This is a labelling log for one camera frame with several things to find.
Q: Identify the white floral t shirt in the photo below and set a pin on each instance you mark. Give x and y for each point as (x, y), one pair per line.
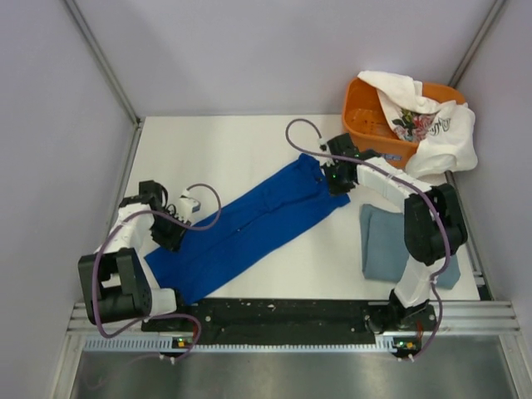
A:
(442, 130)

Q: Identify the orange plastic basket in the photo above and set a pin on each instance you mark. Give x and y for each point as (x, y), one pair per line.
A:
(395, 137)

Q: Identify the folded grey blue t shirt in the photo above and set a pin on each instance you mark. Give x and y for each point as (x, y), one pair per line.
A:
(384, 253)

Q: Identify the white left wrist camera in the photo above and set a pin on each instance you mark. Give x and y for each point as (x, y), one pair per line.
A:
(186, 206)

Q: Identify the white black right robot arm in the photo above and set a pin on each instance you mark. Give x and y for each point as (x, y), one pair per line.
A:
(433, 225)

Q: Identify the blue printed t shirt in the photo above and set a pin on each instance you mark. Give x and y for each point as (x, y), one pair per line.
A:
(278, 210)

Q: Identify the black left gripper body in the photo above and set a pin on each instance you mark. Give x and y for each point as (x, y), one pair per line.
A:
(167, 231)

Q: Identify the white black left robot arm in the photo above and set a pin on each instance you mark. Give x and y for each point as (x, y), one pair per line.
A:
(123, 287)

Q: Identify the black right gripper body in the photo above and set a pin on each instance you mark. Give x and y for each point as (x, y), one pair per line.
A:
(333, 175)

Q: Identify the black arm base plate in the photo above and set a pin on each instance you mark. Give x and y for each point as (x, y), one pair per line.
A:
(280, 322)

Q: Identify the aluminium frame rail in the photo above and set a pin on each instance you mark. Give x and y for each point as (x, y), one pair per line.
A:
(459, 318)

